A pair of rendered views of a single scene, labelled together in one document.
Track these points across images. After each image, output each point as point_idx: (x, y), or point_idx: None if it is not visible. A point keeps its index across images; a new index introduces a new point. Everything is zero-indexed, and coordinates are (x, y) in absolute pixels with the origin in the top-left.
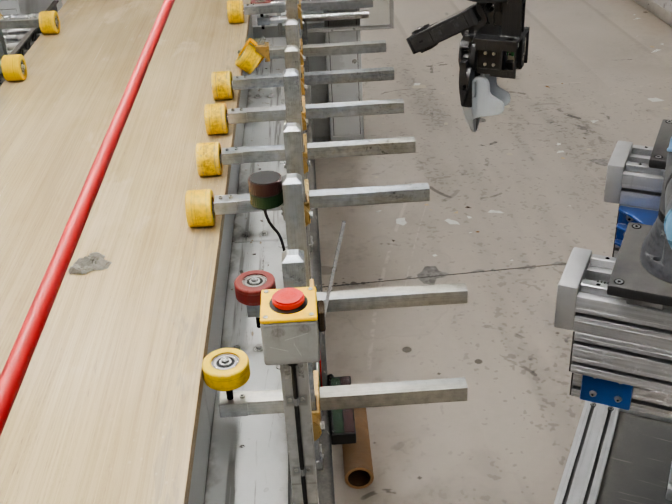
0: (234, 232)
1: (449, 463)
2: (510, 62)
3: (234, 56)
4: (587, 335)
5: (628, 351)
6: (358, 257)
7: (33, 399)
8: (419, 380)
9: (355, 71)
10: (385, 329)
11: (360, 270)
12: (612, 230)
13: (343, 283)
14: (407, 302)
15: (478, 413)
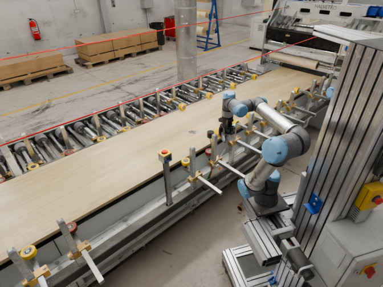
0: (245, 141)
1: None
2: (225, 132)
3: None
4: (244, 200)
5: (248, 208)
6: (300, 166)
7: (158, 148)
8: (214, 186)
9: (294, 118)
10: (285, 185)
11: (296, 169)
12: None
13: (288, 169)
14: (233, 172)
15: None
